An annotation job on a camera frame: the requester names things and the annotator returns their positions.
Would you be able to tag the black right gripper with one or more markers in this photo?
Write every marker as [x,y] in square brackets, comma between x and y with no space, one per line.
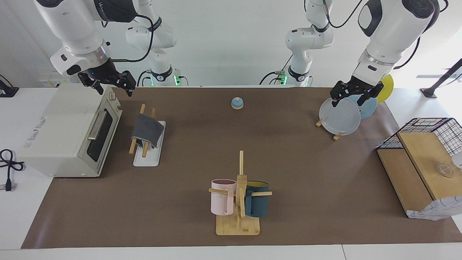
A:
[101,72]

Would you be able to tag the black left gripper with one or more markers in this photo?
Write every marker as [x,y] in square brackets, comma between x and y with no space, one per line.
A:
[361,85]

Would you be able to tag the purple and grey towel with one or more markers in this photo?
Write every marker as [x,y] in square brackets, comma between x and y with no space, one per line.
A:
[148,128]

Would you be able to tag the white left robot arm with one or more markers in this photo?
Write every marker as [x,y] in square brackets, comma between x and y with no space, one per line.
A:
[393,29]

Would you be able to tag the wooden plate rack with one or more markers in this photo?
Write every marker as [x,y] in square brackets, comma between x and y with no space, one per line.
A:
[337,137]

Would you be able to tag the white towel rack wooden bars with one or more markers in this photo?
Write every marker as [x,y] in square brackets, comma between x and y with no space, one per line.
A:
[151,159]

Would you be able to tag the light blue plate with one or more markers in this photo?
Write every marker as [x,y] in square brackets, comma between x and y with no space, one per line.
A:
[368,108]

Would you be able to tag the grey plate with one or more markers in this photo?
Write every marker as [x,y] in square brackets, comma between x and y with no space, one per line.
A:
[341,119]

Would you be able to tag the yellow plate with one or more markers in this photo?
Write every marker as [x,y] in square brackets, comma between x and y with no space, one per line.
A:
[388,90]

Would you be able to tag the white power strip box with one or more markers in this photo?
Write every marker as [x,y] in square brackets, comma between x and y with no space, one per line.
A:
[54,81]

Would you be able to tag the beige toaster oven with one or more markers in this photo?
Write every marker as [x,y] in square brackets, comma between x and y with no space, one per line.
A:
[61,122]

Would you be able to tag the black stand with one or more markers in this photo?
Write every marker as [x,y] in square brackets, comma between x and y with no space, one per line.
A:
[442,79]

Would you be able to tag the wooden shelf unit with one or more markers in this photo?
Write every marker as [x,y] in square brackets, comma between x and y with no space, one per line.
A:
[426,159]

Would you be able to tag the clear glass lid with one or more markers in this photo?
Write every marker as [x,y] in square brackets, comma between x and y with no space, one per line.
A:
[445,170]

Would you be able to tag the small blue bell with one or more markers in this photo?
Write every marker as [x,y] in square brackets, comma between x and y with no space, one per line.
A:
[237,104]

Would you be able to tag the white rounded object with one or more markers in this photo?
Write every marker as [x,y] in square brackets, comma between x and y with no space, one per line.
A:
[457,159]

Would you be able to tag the brown table mat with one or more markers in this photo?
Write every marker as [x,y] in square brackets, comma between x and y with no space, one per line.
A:
[216,144]

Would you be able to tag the white patterned cover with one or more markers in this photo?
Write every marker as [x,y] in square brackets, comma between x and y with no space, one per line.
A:
[436,209]

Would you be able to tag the dark teal mug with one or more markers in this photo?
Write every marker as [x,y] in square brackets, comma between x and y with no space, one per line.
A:
[259,206]

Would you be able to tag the pink mug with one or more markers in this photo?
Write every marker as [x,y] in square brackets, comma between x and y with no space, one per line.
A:
[219,202]

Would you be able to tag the wooden mug tree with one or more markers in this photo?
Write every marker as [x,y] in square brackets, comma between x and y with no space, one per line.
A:
[238,225]

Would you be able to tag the black clamp mount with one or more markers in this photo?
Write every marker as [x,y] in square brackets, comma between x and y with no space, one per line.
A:
[9,92]

